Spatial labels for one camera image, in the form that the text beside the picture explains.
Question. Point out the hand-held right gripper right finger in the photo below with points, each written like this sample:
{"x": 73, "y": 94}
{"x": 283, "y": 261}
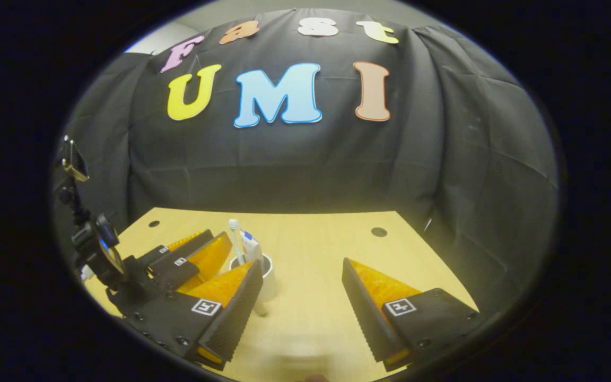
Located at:
{"x": 364, "y": 313}

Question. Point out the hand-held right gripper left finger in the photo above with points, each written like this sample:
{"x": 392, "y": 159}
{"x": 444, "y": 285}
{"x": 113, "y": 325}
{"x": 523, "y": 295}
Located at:
{"x": 236, "y": 318}

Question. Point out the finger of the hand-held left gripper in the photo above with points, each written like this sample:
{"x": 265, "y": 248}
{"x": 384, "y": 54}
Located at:
{"x": 178, "y": 248}
{"x": 204, "y": 262}

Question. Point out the white toothbrush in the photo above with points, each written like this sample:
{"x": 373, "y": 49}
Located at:
{"x": 236, "y": 241}

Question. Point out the white toothpaste tube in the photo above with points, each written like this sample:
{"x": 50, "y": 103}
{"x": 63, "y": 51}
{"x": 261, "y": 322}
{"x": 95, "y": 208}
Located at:
{"x": 251, "y": 248}

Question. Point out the wooden desktop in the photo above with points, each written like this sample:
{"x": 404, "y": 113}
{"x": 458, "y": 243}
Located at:
{"x": 311, "y": 265}

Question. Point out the black backdrop cloth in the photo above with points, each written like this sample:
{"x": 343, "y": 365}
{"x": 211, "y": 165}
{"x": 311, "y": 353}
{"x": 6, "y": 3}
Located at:
{"x": 295, "y": 164}

